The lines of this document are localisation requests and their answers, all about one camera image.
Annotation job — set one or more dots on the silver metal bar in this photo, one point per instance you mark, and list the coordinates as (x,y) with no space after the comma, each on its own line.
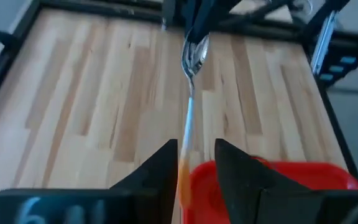
(322,43)

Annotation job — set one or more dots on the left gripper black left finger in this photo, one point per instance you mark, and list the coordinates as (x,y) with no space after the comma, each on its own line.
(154,189)

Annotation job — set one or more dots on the black bracket with blue tabs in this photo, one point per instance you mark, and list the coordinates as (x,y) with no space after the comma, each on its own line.
(346,59)

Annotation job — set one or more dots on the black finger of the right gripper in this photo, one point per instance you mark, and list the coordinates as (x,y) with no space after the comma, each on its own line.
(208,15)
(190,18)

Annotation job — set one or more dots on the red plastic tray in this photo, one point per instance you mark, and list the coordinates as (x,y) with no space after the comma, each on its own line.
(306,177)

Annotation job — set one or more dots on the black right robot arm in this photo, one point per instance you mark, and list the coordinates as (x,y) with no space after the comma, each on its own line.
(269,11)

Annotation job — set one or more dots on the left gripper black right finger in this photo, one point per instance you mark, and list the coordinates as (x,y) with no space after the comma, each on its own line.
(244,186)

